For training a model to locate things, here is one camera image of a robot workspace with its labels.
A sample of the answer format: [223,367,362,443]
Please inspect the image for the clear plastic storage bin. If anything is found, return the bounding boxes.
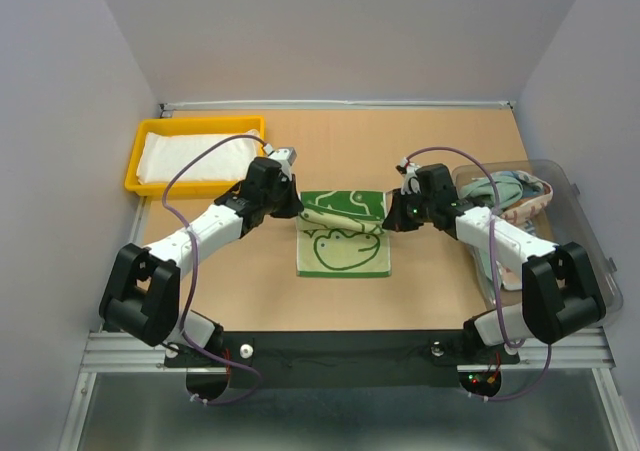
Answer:
[451,158,626,330]

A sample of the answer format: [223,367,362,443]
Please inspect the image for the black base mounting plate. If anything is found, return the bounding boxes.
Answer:
[164,329,521,390]

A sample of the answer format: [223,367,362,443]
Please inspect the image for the yellow plastic tray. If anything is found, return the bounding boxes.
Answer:
[125,115,265,197]

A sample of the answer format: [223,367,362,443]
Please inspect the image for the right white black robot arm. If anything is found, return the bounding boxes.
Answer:
[382,160,607,361]

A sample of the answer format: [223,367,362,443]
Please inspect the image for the orange and green printed towel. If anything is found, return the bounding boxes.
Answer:
[494,170,555,292]

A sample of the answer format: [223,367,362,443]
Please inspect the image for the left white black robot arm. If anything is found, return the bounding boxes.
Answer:
[99,148,303,365]

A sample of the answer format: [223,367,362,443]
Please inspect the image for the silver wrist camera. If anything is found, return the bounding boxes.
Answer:
[396,157,421,195]
[263,144,297,175]

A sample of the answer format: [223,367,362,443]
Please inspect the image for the white terry towel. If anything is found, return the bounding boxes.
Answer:
[135,131,264,184]

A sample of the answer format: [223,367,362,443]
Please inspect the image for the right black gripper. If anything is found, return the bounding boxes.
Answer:
[384,186,436,231]

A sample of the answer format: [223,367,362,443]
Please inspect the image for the aluminium frame rail front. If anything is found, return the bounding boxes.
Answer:
[79,328,619,375]

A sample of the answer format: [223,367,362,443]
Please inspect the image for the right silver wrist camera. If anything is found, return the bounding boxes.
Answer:
[396,157,421,195]

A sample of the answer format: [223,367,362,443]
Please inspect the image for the aluminium rail back edge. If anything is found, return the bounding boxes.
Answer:
[159,99,514,118]

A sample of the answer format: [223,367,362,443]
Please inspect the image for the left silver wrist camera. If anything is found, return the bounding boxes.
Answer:
[263,144,297,175]

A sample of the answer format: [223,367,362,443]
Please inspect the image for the green frog pattern towel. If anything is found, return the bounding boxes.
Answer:
[296,190,392,279]

